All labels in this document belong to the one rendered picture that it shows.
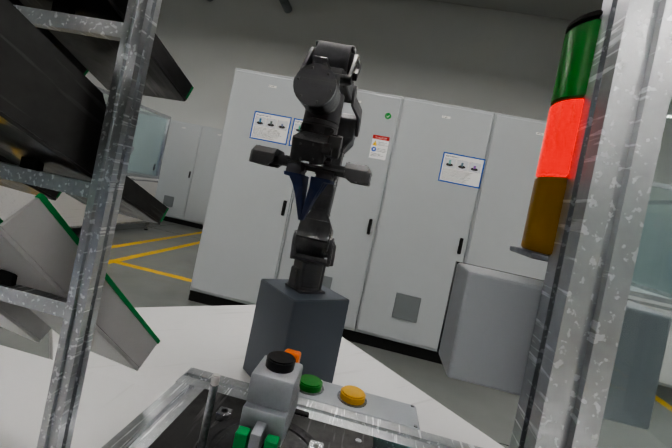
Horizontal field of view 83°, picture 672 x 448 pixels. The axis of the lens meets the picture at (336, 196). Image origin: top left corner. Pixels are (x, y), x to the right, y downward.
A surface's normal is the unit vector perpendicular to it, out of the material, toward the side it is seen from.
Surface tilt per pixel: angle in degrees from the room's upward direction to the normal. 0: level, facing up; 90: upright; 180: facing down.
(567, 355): 90
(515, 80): 90
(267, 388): 90
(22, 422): 0
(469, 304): 90
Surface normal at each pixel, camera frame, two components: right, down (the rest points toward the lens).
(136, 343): 0.94, 0.20
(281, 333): -0.77, -0.16
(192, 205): -0.11, -0.02
